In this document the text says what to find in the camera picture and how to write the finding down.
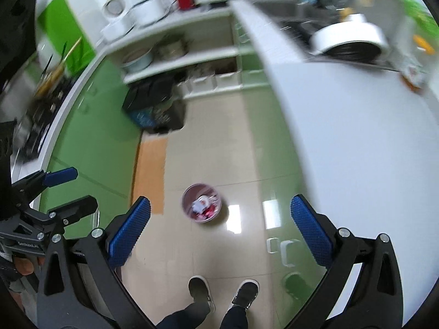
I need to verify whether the gas stove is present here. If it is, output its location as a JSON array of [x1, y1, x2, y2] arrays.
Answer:
[[21, 72, 71, 160]]

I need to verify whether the large white pot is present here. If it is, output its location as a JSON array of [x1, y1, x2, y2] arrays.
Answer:
[[132, 0, 167, 28]]

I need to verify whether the black bag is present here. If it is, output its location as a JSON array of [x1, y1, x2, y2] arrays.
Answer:
[[122, 75, 187, 134]]

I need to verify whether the white round pot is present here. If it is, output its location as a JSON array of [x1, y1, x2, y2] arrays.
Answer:
[[309, 13, 390, 57]]

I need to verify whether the white round timer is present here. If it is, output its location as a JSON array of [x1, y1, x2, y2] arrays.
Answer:
[[104, 0, 126, 18]]

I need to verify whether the person's left hand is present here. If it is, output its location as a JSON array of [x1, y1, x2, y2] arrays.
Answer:
[[0, 254, 44, 282]]

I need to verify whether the brown floor mat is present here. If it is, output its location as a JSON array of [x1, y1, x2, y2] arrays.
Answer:
[[132, 140, 168, 215]]

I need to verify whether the round trash bin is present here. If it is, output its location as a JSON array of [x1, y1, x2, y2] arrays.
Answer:
[[181, 183, 223, 224]]

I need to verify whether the glass jar yellow lid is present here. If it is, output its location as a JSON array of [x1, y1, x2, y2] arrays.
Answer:
[[399, 32, 438, 93]]

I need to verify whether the person's leg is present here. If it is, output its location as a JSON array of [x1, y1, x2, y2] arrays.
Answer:
[[156, 302, 211, 329], [219, 305, 249, 329]]

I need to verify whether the person's left shoe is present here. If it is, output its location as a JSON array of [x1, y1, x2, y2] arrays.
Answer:
[[188, 276, 216, 312]]

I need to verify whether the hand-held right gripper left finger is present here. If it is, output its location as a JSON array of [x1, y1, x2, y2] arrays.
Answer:
[[36, 195, 156, 329]]

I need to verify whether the green plastic basket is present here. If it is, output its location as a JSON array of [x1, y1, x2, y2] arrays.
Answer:
[[394, 0, 439, 28]]

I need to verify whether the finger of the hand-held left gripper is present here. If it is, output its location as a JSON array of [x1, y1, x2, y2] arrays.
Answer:
[[10, 167, 79, 206], [32, 195, 99, 227]]

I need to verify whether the person's left leg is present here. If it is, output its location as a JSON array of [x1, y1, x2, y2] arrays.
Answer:
[[156, 302, 211, 329]]

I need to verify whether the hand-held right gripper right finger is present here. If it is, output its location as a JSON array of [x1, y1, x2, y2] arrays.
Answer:
[[285, 194, 403, 329]]

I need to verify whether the white open shelf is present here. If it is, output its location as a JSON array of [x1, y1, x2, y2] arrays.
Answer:
[[99, 7, 242, 88]]

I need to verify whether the person's right leg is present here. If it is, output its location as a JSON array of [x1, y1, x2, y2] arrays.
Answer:
[[219, 305, 249, 329]]

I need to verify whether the white storage bin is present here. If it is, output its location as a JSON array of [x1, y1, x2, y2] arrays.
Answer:
[[214, 70, 242, 91], [187, 73, 216, 98]]

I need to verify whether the pale bowl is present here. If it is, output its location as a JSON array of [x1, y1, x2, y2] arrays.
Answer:
[[122, 48, 153, 74]]

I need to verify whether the person's right shoe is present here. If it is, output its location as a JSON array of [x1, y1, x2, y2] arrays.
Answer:
[[231, 279, 260, 311]]

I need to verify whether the small white pot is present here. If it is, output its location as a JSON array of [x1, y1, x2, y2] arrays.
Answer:
[[101, 19, 136, 43]]

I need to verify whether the stainless steel sink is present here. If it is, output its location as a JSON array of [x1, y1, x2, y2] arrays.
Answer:
[[254, 0, 402, 72]]

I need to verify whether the person's shoe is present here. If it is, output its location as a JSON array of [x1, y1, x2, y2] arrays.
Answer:
[[188, 276, 216, 312], [231, 279, 260, 311]]

